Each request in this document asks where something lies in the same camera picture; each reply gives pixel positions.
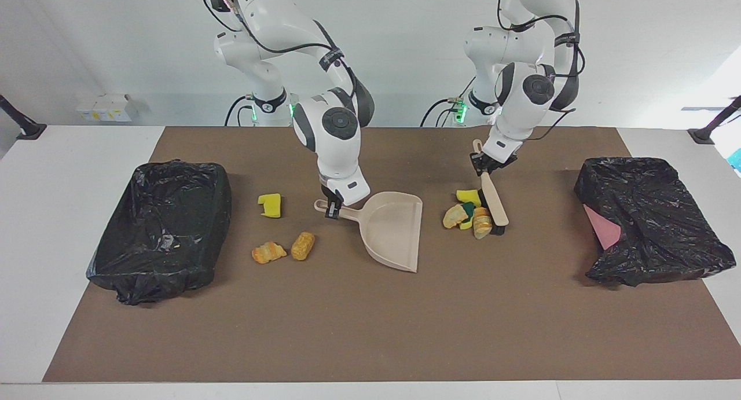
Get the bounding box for black bag lined bin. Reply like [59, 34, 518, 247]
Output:
[86, 160, 233, 306]

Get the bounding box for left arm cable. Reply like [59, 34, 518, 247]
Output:
[495, 0, 586, 143]

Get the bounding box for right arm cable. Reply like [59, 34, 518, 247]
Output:
[201, 0, 361, 100]

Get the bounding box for pink bin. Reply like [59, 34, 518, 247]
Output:
[583, 204, 622, 251]

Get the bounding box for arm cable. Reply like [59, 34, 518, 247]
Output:
[201, 0, 361, 100]
[495, 0, 586, 143]

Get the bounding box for small striped croissant piece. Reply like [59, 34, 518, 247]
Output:
[251, 241, 288, 265]

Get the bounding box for brown bread roll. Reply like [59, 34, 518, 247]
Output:
[290, 232, 316, 261]

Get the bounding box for black base cable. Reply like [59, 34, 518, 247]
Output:
[420, 97, 464, 129]
[225, 96, 256, 127]

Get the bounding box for white wall socket boxes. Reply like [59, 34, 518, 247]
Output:
[76, 94, 140, 123]

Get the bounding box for notched yellow sponge piece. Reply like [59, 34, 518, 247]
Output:
[258, 193, 283, 219]

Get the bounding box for beige brush with black bristles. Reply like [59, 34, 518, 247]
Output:
[472, 138, 510, 237]

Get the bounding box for black camera stand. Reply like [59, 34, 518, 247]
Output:
[0, 94, 47, 141]
[688, 96, 741, 145]

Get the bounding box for pale bread piece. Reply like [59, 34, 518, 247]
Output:
[443, 203, 468, 229]

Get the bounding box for large striped croissant piece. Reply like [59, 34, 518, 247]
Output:
[472, 207, 493, 240]

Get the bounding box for brown table mat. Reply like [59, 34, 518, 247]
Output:
[42, 126, 741, 383]

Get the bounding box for crumpled black trash bag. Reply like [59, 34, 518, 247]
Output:
[574, 156, 737, 288]

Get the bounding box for beige plastic dustpan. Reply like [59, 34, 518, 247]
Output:
[314, 192, 424, 273]

